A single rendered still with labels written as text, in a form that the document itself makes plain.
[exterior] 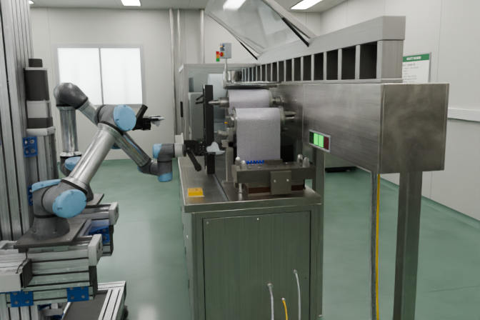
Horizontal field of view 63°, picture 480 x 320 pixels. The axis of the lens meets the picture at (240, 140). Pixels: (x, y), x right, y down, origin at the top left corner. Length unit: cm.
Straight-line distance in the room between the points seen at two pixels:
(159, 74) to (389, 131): 647
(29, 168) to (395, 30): 165
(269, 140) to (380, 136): 86
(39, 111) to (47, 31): 590
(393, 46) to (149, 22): 654
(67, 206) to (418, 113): 133
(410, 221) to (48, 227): 143
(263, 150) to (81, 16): 610
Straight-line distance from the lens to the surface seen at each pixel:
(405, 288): 168
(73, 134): 241
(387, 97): 136
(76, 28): 779
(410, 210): 157
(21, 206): 206
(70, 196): 169
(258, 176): 191
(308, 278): 211
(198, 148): 200
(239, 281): 202
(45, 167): 204
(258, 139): 208
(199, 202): 186
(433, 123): 146
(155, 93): 758
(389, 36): 138
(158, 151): 200
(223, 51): 263
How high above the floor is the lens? 145
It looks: 8 degrees down
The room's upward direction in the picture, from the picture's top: 1 degrees counter-clockwise
